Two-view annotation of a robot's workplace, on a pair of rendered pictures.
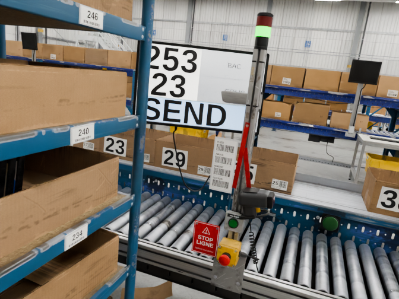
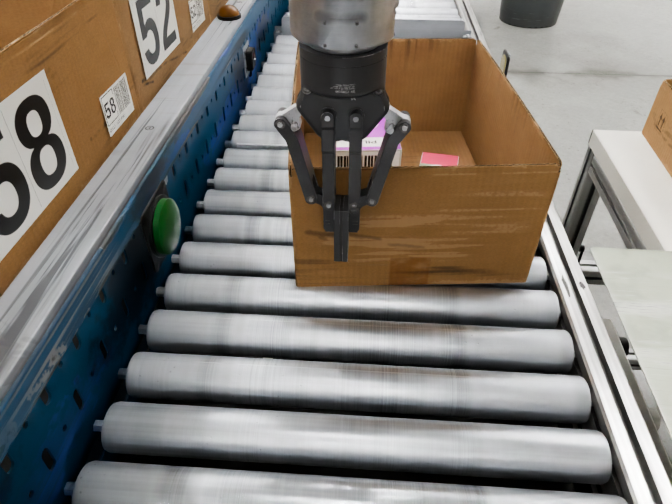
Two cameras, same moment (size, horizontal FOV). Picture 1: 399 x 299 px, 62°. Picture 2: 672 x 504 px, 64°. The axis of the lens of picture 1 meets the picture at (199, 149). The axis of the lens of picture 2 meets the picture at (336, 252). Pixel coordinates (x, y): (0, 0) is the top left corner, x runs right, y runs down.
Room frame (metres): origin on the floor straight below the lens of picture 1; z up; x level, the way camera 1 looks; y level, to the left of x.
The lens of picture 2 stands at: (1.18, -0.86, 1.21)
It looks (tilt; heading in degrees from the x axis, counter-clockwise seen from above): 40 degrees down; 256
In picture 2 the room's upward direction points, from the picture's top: straight up
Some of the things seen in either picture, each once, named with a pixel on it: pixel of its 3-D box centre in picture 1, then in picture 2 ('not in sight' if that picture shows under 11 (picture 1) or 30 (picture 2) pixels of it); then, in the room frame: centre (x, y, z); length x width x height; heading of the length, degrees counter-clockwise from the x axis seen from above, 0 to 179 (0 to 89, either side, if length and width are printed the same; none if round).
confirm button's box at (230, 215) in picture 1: (234, 221); not in sight; (1.10, -0.15, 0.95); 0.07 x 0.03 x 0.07; 72
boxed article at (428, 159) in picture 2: not in sight; (435, 184); (0.87, -1.47, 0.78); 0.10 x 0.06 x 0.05; 62
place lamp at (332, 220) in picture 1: (330, 223); not in sight; (1.50, -0.67, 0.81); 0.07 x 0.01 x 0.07; 72
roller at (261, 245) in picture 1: (261, 245); not in sight; (1.36, -0.33, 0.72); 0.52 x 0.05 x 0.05; 162
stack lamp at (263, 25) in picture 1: (263, 27); not in sight; (1.13, -0.16, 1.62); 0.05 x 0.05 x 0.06
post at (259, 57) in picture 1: (241, 178); not in sight; (1.13, -0.16, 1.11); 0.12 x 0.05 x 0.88; 72
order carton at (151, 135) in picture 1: (138, 143); not in sight; (2.08, 0.40, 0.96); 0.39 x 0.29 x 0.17; 71
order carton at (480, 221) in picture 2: not in sight; (398, 146); (0.92, -1.49, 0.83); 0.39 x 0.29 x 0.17; 77
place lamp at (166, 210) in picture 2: not in sight; (169, 226); (1.25, -1.42, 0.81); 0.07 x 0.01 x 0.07; 72
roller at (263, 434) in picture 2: not in sight; (350, 441); (1.10, -1.13, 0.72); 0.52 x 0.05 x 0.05; 162
